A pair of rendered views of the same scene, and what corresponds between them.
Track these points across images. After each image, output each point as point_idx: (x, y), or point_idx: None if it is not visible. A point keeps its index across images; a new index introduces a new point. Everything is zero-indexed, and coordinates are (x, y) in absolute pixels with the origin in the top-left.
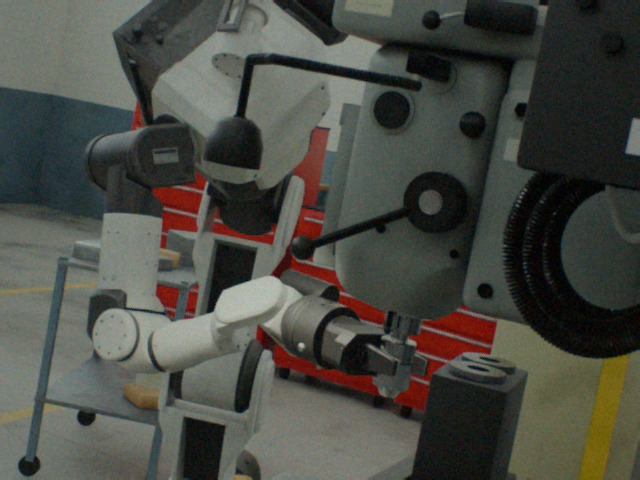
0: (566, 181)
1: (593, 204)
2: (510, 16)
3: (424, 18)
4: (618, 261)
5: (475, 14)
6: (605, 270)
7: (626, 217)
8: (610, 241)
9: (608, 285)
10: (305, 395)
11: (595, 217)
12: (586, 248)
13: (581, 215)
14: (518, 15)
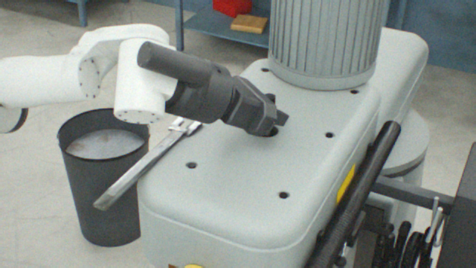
0: (410, 263)
1: (352, 249)
2: (362, 225)
3: (344, 265)
4: (354, 255)
5: (355, 239)
6: (352, 263)
7: (356, 240)
8: (353, 253)
9: (352, 266)
10: None
11: (352, 251)
12: (349, 263)
13: (349, 256)
14: (364, 221)
